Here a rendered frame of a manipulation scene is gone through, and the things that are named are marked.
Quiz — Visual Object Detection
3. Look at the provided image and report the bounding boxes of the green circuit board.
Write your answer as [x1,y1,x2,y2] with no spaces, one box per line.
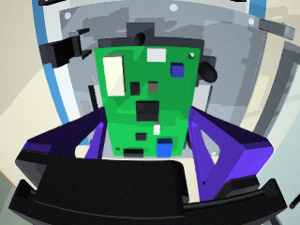
[94,46,201,158]

